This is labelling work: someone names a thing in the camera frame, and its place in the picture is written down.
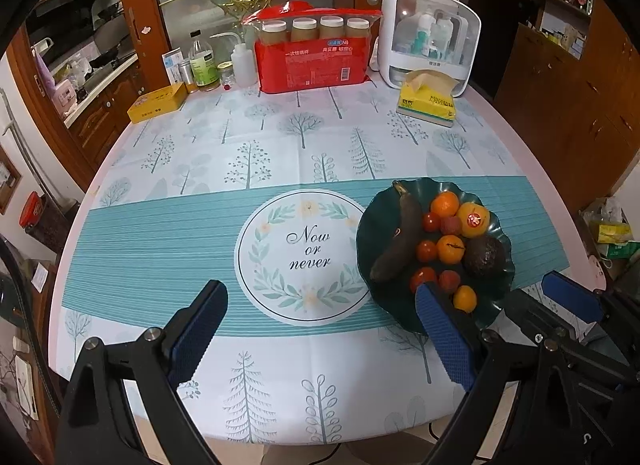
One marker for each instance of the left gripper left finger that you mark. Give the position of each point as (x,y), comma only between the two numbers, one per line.
(97,425)

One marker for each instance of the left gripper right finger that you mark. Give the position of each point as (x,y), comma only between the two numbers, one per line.
(483,364)

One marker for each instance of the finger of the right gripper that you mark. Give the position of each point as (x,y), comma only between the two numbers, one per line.
(615,312)
(536,321)

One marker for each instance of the dark avocado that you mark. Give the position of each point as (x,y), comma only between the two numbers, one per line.
(484,255)

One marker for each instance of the yellow orange with sticker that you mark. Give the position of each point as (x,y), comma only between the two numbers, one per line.
(474,218)

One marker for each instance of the red cherry tomato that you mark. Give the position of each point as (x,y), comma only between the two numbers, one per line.
(426,251)

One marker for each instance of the wrinkled dark red fruit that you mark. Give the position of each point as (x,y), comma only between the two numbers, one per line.
(451,226)

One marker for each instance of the overripe dark banana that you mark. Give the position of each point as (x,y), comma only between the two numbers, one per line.
(398,254)

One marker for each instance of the orange tangerine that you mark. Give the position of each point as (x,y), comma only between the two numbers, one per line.
(445,204)
(450,249)

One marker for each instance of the dark green wavy plate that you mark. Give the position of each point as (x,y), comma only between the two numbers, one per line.
(376,229)

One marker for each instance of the tree print tablecloth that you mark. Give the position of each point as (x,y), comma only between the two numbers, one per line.
(265,193)

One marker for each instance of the yellow tissue box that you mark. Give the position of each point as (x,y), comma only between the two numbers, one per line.
(426,94)

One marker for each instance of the white cosmetics storage case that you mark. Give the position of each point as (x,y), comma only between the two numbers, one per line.
(441,35)

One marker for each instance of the yellow flat box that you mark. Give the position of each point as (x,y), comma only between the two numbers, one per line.
(159,102)

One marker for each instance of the small white box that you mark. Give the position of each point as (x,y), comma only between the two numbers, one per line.
(172,61)

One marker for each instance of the red paper cup package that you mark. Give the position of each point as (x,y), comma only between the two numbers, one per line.
(299,47)

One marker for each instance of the green label bottle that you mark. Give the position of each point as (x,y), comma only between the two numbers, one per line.
(203,64)

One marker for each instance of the white squeeze bottle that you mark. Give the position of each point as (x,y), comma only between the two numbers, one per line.
(242,59)

